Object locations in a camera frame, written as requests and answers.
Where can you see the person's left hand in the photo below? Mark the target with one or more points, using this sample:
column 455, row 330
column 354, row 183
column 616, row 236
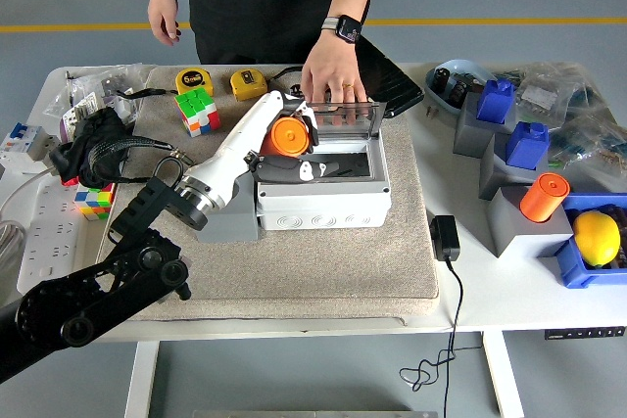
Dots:
column 333, row 70

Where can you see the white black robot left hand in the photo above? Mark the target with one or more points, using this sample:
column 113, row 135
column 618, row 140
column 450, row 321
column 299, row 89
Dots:
column 235, row 144

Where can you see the person's right hand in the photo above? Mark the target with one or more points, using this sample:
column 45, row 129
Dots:
column 164, row 16

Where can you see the orange cylinder battery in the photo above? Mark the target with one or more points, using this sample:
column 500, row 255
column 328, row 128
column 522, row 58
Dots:
column 286, row 136
column 541, row 200

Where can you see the grey block with round hole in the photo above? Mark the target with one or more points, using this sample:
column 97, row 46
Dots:
column 235, row 227

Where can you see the white junction box clear lid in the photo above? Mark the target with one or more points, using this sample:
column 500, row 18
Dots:
column 318, row 212

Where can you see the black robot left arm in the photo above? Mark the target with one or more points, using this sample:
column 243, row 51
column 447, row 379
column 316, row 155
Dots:
column 98, row 291

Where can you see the black capacitor with white print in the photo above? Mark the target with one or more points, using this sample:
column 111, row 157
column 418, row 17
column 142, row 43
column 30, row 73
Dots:
column 294, row 89

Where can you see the black smartwatch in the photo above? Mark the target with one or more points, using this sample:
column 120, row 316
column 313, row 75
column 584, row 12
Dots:
column 348, row 29

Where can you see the large colourful puzzle cube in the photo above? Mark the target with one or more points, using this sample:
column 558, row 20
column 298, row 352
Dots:
column 196, row 109

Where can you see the squarish yellow tape measure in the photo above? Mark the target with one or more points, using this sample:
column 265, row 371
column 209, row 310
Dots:
column 247, row 85

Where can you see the black flat device case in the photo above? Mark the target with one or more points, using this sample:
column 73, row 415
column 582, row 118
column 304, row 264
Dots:
column 392, row 85

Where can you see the round yellow tape measure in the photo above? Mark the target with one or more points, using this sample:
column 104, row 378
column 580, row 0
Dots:
column 191, row 79

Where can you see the clear bags of small parts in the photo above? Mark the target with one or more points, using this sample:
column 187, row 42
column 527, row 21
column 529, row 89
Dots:
column 117, row 76

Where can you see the small metal pins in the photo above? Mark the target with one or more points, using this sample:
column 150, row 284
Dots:
column 431, row 112

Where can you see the black cloth bundle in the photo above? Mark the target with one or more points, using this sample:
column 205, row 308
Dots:
column 98, row 126

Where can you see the light blue bowl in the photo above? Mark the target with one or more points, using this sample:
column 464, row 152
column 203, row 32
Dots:
column 470, row 68

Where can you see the purple packet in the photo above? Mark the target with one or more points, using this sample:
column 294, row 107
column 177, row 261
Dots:
column 66, row 126

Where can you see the grey holder block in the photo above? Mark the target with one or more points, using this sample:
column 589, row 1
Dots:
column 519, row 237
column 492, row 178
column 467, row 134

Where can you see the small colourful puzzle cube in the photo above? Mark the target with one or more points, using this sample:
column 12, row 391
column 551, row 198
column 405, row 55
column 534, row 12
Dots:
column 95, row 200

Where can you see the grey-brown fabric mat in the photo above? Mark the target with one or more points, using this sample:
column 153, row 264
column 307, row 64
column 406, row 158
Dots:
column 318, row 281

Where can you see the blue plastic block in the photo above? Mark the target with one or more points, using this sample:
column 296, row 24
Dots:
column 495, row 105
column 526, row 146

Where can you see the white circuit breaker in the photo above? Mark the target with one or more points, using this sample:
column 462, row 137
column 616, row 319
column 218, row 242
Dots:
column 24, row 141

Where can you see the clear bag of components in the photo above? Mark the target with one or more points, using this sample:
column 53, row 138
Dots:
column 539, row 90
column 593, row 144

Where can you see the white power strip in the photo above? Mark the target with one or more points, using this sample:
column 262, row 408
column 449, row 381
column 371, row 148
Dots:
column 49, row 242

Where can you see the white table leg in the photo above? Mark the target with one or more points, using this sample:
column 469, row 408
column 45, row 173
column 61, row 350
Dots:
column 502, row 374
column 142, row 379

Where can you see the yellow lemon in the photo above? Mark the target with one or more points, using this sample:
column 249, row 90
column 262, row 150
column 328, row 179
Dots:
column 595, row 239

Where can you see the blue plastic bin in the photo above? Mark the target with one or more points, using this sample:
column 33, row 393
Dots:
column 573, row 271

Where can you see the black table control panel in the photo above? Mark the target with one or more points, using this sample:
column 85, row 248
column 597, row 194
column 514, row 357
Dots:
column 583, row 333

